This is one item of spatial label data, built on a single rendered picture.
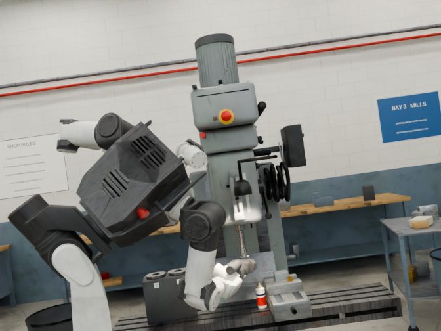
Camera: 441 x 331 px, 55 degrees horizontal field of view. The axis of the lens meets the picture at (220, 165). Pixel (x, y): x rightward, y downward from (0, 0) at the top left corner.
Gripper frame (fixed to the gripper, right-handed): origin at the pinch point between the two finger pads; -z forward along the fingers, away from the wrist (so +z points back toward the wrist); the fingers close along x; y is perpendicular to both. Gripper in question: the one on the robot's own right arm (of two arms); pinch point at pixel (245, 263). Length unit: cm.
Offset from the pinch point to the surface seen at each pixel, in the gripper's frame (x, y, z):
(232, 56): 0, -98, -21
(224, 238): 21.5, -6.1, -31.2
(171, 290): 30.4, 6.9, 15.0
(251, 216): -8.1, -21.6, 6.6
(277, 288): -14.5, 10.3, 3.6
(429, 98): -124, -103, -501
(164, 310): 34.1, 14.9, 17.0
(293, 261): 69, 88, -360
